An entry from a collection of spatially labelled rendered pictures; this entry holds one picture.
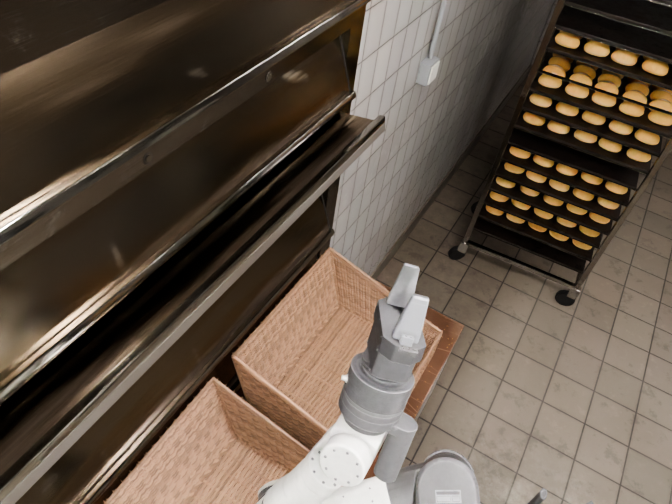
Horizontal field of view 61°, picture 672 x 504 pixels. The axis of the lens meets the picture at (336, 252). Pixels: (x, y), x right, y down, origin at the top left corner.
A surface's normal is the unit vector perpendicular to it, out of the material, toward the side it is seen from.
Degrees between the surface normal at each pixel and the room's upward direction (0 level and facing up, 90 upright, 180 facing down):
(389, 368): 68
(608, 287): 0
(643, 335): 0
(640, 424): 0
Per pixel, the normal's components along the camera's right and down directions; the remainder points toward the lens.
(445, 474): -0.19, -0.24
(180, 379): 0.84, 0.18
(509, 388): 0.11, -0.68
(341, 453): -0.39, 0.28
